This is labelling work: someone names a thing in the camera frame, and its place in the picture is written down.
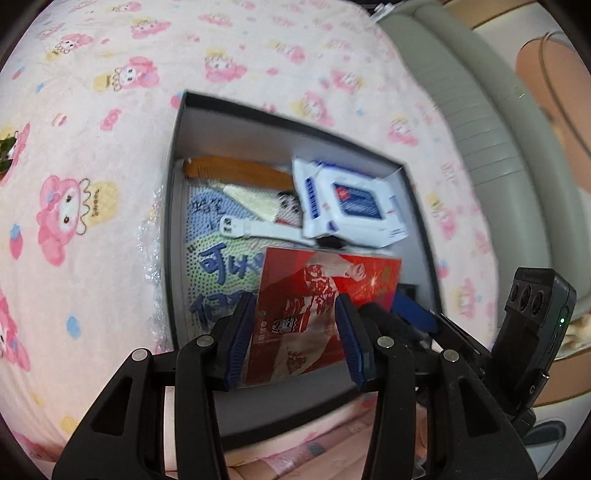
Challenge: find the clear bubble wrap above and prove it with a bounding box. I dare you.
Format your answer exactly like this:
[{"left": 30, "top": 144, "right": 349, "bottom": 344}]
[{"left": 137, "top": 184, "right": 178, "bottom": 354}]

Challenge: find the pink striped sheet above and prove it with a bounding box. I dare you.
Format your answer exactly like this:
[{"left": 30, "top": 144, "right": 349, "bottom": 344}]
[{"left": 161, "top": 406, "right": 430, "bottom": 480}]

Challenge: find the dark grey cardboard box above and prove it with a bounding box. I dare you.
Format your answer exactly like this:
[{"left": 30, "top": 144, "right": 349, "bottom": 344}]
[{"left": 163, "top": 90, "right": 444, "bottom": 455}]

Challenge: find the thin grey cable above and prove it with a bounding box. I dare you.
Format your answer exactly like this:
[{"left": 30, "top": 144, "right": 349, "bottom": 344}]
[{"left": 538, "top": 28, "right": 591, "bottom": 155}]

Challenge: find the small green object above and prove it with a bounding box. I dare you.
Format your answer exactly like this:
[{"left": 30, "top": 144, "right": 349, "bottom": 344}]
[{"left": 0, "top": 133, "right": 20, "bottom": 172}]

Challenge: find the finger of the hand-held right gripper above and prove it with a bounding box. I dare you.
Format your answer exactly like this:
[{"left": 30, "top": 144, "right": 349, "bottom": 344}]
[
  {"left": 392, "top": 292, "right": 491, "bottom": 386},
  {"left": 359, "top": 302, "right": 444, "bottom": 370}
]

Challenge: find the red snack packet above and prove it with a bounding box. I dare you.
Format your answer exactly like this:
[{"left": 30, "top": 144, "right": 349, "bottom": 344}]
[{"left": 244, "top": 246, "right": 402, "bottom": 387}]

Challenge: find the pink printed blanket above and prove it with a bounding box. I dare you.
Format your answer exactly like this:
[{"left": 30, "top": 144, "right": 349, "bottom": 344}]
[{"left": 0, "top": 0, "right": 509, "bottom": 480}]

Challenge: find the blue white wet wipes pack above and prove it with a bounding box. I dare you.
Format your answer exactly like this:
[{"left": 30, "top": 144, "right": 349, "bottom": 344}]
[{"left": 293, "top": 158, "right": 410, "bottom": 250}]

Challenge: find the white watch strap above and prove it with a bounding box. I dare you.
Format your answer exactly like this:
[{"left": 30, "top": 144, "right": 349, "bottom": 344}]
[{"left": 219, "top": 214, "right": 352, "bottom": 250}]

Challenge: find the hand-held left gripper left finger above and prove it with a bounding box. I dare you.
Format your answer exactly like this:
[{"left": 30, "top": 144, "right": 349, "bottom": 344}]
[{"left": 52, "top": 292, "right": 257, "bottom": 480}]

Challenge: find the grey padded bed frame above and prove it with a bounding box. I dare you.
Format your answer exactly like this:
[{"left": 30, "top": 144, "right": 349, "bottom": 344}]
[{"left": 376, "top": 0, "right": 591, "bottom": 409}]

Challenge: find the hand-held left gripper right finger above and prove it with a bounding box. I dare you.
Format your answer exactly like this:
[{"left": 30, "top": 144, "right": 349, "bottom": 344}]
[{"left": 334, "top": 294, "right": 539, "bottom": 480}]

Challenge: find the cream cloth piece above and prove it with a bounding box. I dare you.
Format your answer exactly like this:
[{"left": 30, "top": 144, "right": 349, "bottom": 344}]
[{"left": 221, "top": 182, "right": 288, "bottom": 223}]

